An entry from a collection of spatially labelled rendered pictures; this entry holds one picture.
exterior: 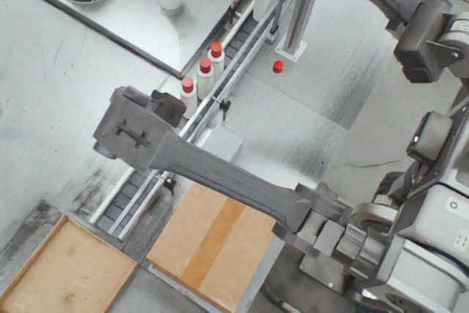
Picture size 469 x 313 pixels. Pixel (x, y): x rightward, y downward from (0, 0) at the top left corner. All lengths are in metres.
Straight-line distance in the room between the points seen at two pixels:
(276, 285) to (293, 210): 1.27
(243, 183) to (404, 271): 0.29
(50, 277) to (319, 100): 1.00
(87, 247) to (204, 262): 0.45
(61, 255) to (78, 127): 0.40
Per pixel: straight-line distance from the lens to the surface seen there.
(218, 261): 1.17
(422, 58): 0.72
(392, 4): 1.05
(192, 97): 1.39
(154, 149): 0.66
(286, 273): 2.08
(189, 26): 1.70
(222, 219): 1.18
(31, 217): 1.57
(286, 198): 0.80
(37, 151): 1.62
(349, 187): 2.47
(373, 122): 2.63
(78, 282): 1.49
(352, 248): 0.84
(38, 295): 1.52
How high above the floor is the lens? 2.28
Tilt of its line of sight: 68 degrees down
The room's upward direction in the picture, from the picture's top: 7 degrees clockwise
